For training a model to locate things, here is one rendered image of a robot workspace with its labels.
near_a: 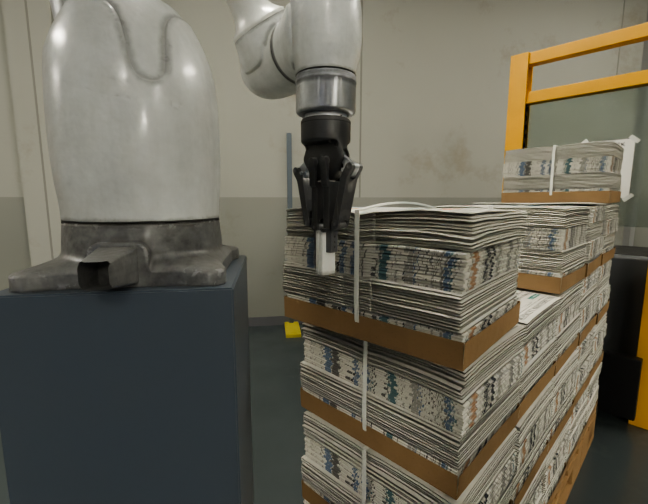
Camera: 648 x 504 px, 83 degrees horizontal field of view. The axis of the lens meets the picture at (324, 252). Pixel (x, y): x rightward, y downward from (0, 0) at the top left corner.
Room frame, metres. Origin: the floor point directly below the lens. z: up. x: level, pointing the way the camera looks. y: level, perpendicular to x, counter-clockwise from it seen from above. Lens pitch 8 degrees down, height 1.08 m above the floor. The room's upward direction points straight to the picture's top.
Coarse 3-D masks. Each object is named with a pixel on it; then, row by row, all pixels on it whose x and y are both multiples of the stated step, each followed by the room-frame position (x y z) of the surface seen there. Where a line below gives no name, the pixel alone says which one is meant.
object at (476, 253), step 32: (384, 224) 0.59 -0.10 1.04; (416, 224) 0.55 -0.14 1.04; (448, 224) 0.52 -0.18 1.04; (480, 224) 0.52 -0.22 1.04; (512, 224) 0.63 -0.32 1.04; (384, 256) 0.58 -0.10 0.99; (416, 256) 0.55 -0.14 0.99; (448, 256) 0.51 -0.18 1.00; (480, 256) 0.53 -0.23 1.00; (512, 256) 0.66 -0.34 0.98; (384, 288) 0.58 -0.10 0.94; (416, 288) 0.54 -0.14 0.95; (448, 288) 0.51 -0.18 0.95; (480, 288) 0.55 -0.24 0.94; (512, 288) 0.67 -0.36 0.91; (384, 320) 0.58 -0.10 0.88; (416, 320) 0.54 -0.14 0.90; (448, 320) 0.50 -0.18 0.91; (480, 320) 0.55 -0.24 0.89
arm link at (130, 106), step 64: (128, 0) 0.36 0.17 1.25; (64, 64) 0.33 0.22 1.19; (128, 64) 0.33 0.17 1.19; (192, 64) 0.37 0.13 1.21; (64, 128) 0.33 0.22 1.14; (128, 128) 0.33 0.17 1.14; (192, 128) 0.36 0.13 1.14; (64, 192) 0.34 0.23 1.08; (128, 192) 0.33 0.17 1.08; (192, 192) 0.36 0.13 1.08
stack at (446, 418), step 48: (576, 288) 1.07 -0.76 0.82; (336, 336) 0.71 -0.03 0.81; (528, 336) 0.75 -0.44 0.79; (576, 336) 1.12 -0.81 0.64; (336, 384) 0.71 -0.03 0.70; (384, 384) 0.63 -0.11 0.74; (432, 384) 0.55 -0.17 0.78; (480, 384) 0.56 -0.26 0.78; (528, 384) 0.77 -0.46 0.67; (576, 384) 1.16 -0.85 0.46; (336, 432) 0.71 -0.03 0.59; (384, 432) 0.62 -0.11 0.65; (432, 432) 0.55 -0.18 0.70; (480, 432) 0.58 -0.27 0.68; (528, 432) 0.77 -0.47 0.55; (576, 432) 1.23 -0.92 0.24; (336, 480) 0.70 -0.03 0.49; (384, 480) 0.62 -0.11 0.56; (480, 480) 0.58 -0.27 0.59
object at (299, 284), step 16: (352, 208) 0.73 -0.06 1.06; (384, 208) 0.78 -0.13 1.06; (400, 208) 0.78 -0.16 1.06; (288, 224) 0.73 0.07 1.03; (288, 240) 0.74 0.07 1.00; (304, 240) 0.71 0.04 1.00; (288, 256) 0.73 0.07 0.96; (304, 256) 0.71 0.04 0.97; (336, 256) 0.65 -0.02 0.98; (288, 272) 0.73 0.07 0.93; (304, 272) 0.70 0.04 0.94; (336, 272) 0.65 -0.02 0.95; (288, 288) 0.73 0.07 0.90; (304, 288) 0.70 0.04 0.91; (320, 288) 0.67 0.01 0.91; (336, 288) 0.64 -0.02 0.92; (320, 304) 0.68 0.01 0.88; (336, 304) 0.64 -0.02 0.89
